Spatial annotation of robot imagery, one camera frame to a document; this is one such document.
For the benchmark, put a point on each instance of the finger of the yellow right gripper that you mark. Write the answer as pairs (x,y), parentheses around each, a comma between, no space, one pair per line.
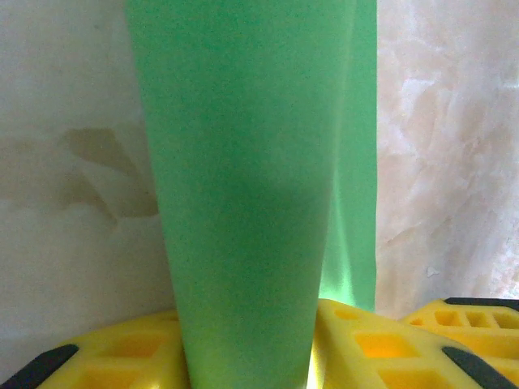
(486,332)

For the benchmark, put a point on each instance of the green square paper sheet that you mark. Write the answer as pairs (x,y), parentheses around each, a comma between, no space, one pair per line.
(243,162)

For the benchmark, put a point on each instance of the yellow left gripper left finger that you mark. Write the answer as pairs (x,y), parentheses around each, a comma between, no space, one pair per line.
(113,356)

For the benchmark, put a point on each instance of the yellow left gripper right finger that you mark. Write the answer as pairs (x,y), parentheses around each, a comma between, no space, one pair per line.
(365,356)

